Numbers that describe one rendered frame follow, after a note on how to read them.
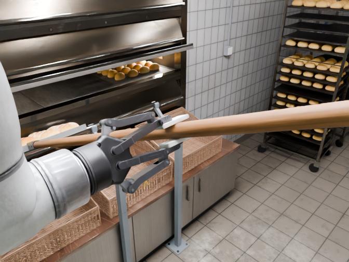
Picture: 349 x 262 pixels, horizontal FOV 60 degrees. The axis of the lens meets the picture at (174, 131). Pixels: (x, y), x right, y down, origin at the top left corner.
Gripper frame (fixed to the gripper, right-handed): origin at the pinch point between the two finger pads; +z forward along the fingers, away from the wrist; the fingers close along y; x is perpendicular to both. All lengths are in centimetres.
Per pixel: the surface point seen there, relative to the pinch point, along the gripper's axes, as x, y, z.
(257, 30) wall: -145, -33, 269
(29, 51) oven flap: -136, -47, 26
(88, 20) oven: -130, -59, 64
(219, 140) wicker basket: -126, 49, 145
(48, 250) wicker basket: -128, 59, -4
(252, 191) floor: -143, 119, 188
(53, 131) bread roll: -103, -2, 12
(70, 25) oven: -131, -58, 53
